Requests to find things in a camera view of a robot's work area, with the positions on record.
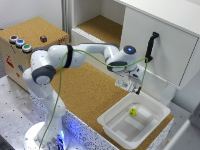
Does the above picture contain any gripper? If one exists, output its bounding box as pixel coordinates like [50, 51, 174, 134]
[115, 69, 142, 95]

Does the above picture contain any wooden drawer box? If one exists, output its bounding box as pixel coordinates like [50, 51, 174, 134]
[0, 15, 70, 92]

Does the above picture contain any yellow block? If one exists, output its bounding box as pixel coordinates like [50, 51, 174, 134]
[129, 108, 138, 117]

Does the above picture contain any white plastic box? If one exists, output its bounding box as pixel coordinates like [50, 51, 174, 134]
[96, 91, 172, 150]

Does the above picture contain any white sliding door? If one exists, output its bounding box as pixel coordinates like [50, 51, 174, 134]
[121, 6, 200, 89]

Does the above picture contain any white cabinet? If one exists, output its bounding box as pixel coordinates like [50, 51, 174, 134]
[65, 0, 200, 106]

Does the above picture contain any purple block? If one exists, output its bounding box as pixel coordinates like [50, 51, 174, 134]
[39, 35, 48, 43]

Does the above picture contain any green button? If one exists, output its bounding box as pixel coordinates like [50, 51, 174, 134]
[21, 43, 33, 54]

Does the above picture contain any blue button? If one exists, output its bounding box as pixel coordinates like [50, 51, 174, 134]
[15, 38, 26, 49]

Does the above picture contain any red button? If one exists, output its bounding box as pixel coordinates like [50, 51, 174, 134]
[9, 35, 20, 45]

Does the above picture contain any black door handle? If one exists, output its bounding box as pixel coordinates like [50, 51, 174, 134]
[144, 31, 160, 63]

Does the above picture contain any green cable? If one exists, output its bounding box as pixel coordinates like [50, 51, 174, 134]
[37, 48, 149, 150]

